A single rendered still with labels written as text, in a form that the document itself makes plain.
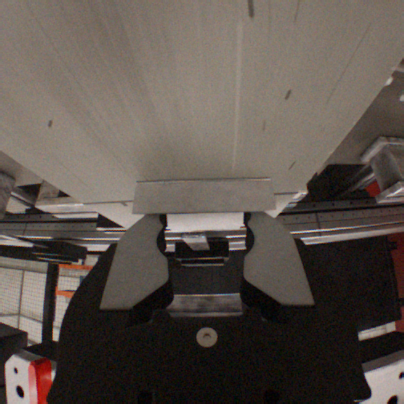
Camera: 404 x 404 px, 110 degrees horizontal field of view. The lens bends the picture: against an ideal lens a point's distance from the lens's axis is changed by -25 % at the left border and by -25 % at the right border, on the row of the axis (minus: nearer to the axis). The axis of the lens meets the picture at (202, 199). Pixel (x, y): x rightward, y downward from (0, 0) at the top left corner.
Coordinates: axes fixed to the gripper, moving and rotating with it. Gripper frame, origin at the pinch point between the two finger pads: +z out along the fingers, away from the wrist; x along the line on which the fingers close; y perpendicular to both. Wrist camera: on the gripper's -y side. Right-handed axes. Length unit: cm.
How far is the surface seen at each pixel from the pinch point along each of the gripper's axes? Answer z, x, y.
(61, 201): 9.6, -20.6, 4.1
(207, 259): 18.3, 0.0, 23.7
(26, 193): 33, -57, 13
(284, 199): 2.0, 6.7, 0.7
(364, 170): 28, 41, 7
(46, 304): 37, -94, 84
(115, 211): 3.1, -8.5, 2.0
